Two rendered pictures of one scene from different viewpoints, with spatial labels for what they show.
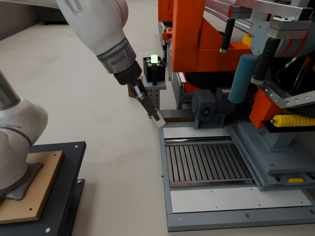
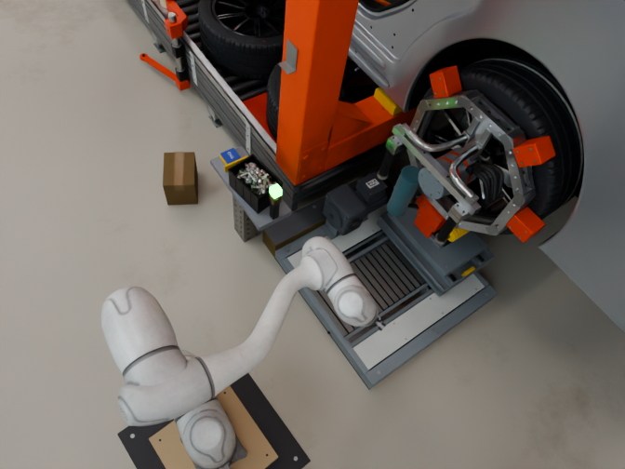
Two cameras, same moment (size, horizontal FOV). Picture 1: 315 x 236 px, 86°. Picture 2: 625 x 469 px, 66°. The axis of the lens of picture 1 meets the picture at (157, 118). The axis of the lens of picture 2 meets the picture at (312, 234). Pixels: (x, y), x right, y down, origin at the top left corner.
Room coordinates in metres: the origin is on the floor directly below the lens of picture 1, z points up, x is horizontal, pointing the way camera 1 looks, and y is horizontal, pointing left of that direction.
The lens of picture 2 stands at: (0.15, 0.64, 2.21)
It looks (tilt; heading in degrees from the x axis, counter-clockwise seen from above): 59 degrees down; 318
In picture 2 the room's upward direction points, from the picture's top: 12 degrees clockwise
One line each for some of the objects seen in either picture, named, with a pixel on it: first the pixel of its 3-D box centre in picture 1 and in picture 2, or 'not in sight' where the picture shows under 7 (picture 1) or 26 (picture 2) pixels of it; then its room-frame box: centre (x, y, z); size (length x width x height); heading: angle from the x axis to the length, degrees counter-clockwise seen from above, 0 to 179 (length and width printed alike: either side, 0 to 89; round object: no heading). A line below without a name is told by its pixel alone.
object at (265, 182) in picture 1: (268, 151); (434, 239); (0.75, -0.76, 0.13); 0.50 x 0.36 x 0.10; 3
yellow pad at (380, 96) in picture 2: (257, 41); (395, 97); (1.26, -0.70, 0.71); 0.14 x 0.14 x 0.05; 3
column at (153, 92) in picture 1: (153, 97); (246, 209); (1.32, 0.03, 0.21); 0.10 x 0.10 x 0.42; 3
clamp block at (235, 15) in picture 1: (239, 11); (400, 141); (0.90, -0.37, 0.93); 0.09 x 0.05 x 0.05; 93
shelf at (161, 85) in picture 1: (153, 75); (250, 186); (1.29, 0.03, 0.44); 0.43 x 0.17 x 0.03; 3
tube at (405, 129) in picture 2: not in sight; (438, 126); (0.84, -0.46, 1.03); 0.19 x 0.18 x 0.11; 93
